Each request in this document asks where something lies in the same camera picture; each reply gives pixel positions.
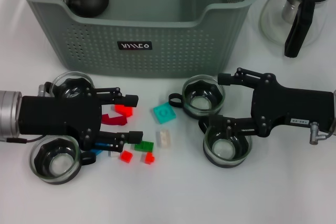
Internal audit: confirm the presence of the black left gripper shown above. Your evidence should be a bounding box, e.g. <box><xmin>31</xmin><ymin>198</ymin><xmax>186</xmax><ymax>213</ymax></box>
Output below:
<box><xmin>17</xmin><ymin>87</ymin><xmax>144</xmax><ymax>154</ymax></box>

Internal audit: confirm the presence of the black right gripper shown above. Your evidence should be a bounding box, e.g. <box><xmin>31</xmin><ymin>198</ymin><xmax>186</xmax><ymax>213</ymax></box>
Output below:
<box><xmin>208</xmin><ymin>67</ymin><xmax>336</xmax><ymax>138</ymax></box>

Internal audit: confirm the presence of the glass teacup black holder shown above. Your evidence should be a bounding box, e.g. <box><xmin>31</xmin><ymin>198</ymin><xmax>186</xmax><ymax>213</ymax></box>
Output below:
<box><xmin>49</xmin><ymin>71</ymin><xmax>95</xmax><ymax>99</ymax></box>
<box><xmin>28</xmin><ymin>134</ymin><xmax>96</xmax><ymax>185</ymax></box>
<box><xmin>169</xmin><ymin>74</ymin><xmax>226</xmax><ymax>120</ymax></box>
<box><xmin>198</xmin><ymin>115</ymin><xmax>253</xmax><ymax>168</ymax></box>

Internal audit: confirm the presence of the grey perforated storage bin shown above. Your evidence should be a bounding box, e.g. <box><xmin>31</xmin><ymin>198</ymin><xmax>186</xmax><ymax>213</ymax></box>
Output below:
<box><xmin>15</xmin><ymin>0</ymin><xmax>263</xmax><ymax>79</ymax></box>

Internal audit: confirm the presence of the large orange-red building brick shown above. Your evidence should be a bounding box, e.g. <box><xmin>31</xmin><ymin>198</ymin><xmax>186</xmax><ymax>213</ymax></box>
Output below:
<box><xmin>114</xmin><ymin>104</ymin><xmax>134</xmax><ymax>117</ymax></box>

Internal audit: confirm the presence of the dark red curved brick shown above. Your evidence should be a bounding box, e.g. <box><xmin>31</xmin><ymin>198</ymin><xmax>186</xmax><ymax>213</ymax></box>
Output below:
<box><xmin>101</xmin><ymin>113</ymin><xmax>129</xmax><ymax>126</ymax></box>

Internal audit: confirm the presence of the green building brick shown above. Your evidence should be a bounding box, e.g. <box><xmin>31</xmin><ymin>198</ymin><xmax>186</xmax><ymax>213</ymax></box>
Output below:
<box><xmin>134</xmin><ymin>141</ymin><xmax>155</xmax><ymax>153</ymax></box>

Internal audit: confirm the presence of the teal square plate brick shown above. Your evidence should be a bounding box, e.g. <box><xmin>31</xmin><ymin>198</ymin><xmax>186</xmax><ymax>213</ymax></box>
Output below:
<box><xmin>150</xmin><ymin>102</ymin><xmax>176</xmax><ymax>124</ymax></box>

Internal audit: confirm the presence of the translucent white building brick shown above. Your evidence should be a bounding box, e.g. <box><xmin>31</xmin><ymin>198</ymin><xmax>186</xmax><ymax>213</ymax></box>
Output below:
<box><xmin>155</xmin><ymin>129</ymin><xmax>173</xmax><ymax>148</ymax></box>

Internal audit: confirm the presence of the small red building brick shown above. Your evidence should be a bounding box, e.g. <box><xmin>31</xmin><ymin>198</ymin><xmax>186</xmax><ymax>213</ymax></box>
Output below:
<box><xmin>120</xmin><ymin>150</ymin><xmax>134</xmax><ymax>162</ymax></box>
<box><xmin>140</xmin><ymin>152</ymin><xmax>156</xmax><ymax>165</ymax></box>

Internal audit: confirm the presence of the blue square plate brick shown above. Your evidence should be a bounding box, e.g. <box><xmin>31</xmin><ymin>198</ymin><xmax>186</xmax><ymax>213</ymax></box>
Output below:
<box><xmin>90</xmin><ymin>142</ymin><xmax>111</xmax><ymax>156</ymax></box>

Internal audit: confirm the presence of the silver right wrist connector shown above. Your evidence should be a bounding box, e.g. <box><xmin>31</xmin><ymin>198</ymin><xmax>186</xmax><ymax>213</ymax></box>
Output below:
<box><xmin>309</xmin><ymin>122</ymin><xmax>336</xmax><ymax>145</ymax></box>

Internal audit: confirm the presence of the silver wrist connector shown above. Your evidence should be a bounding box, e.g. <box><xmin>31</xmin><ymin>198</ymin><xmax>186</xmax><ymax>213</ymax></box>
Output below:
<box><xmin>38</xmin><ymin>82</ymin><xmax>53</xmax><ymax>97</ymax></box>
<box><xmin>309</xmin><ymin>122</ymin><xmax>336</xmax><ymax>145</ymax></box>

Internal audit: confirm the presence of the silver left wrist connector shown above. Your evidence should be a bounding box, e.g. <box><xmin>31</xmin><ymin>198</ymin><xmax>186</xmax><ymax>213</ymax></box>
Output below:
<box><xmin>38</xmin><ymin>82</ymin><xmax>53</xmax><ymax>97</ymax></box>

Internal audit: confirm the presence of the glass pitcher black handle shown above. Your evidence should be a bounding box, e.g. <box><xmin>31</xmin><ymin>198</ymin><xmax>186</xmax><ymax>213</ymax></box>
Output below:
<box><xmin>259</xmin><ymin>0</ymin><xmax>334</xmax><ymax>58</ymax></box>

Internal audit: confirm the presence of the thin left wrist cable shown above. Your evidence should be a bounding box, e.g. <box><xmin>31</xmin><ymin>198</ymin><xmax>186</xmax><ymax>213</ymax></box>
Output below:
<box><xmin>0</xmin><ymin>132</ymin><xmax>50</xmax><ymax>145</ymax></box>

